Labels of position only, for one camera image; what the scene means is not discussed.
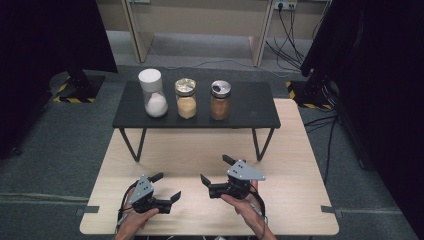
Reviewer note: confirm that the person's right hand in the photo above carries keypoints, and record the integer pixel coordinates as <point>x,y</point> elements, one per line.
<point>245,210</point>

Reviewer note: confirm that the black curtain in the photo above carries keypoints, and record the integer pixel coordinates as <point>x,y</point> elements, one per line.
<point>383,83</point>
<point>50,33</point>

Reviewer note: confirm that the white power strip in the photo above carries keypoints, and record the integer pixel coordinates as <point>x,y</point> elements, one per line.
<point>286,5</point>

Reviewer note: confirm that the gold lid glass jar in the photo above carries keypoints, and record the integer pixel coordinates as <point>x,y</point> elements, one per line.
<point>186,96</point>

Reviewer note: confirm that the person's left hand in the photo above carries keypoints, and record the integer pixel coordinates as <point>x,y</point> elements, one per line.
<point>135,226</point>

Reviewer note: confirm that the black stand base striped tape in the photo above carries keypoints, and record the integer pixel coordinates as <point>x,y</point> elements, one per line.
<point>313,93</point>
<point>80,86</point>

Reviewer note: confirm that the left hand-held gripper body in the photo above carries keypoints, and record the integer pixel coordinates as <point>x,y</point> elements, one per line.
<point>142,192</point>

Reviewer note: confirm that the black metal leg shelf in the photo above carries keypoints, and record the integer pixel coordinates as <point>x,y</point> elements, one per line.
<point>253,103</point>

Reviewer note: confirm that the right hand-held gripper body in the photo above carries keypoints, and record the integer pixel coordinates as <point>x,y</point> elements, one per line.
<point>245,171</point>

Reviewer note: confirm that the beige wooden desk frame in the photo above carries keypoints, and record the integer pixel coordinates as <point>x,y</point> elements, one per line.
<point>136,40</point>

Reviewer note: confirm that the grey tape strip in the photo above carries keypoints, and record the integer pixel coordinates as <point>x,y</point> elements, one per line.
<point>328,209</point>
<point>88,210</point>

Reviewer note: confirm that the white lid glass jar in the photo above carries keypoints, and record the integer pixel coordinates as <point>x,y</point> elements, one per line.
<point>151,86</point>

